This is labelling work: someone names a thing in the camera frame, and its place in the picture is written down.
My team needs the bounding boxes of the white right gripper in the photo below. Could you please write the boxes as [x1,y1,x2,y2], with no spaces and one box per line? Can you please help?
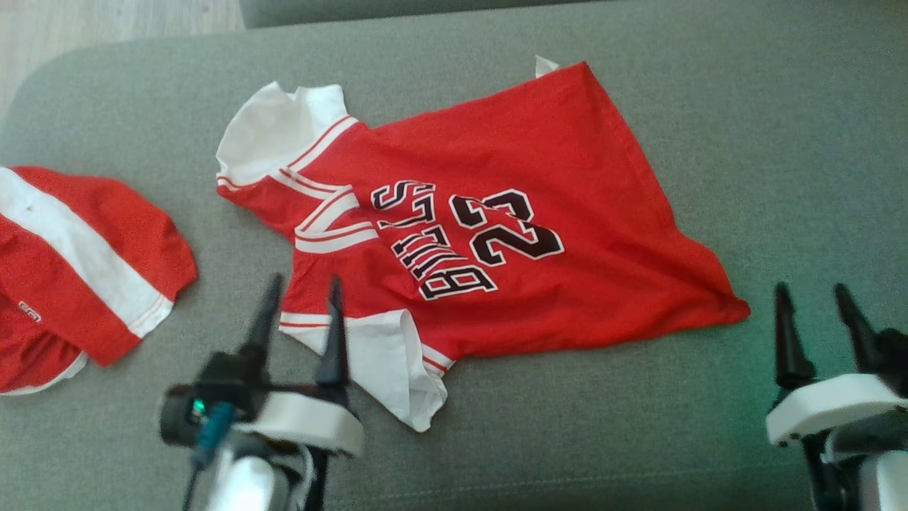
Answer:
[765,282,908,449]

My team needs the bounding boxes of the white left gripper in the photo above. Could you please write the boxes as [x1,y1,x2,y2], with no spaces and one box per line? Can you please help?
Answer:
[240,273,365,457]

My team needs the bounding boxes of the red shorts white stripe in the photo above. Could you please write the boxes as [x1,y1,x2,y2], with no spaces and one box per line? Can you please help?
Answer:
[0,165,199,396]

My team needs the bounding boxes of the red basketball jersey white sleeves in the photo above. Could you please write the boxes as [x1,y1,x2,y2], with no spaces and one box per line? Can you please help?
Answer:
[216,55,751,433]

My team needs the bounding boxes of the large grey sofa ottoman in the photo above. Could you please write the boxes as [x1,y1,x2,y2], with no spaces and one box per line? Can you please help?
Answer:
[0,0,908,511]

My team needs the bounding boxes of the grey sofa seat cushion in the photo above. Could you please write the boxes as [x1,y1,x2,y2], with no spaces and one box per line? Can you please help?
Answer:
[239,0,589,30]

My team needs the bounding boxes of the left cable teal connector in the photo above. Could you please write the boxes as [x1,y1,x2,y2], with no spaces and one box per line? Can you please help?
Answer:
[182,402,236,511]

